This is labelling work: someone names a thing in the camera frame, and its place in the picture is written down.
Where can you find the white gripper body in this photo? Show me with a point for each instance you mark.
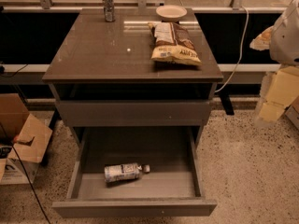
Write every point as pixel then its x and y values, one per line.
pixel 286 40

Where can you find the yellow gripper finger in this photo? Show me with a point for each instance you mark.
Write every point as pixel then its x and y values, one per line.
pixel 262 41
pixel 278 91

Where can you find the blue plastic bottle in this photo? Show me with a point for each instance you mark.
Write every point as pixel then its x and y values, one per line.
pixel 127 171

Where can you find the open grey middle drawer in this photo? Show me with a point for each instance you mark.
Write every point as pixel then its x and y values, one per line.
pixel 172 187

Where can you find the grey drawer cabinet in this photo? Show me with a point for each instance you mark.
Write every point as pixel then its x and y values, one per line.
pixel 103 76

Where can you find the cardboard box at right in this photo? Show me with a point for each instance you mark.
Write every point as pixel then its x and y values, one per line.
pixel 293 113

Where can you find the yellow chip bag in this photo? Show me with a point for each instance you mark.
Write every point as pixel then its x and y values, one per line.
pixel 173 44

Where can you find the white bowl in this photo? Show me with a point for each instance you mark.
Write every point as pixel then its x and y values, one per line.
pixel 171 13

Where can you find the metallic can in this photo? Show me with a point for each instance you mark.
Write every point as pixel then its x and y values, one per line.
pixel 109 13

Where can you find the brown cardboard box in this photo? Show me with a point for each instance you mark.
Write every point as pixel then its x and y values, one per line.
pixel 24 140

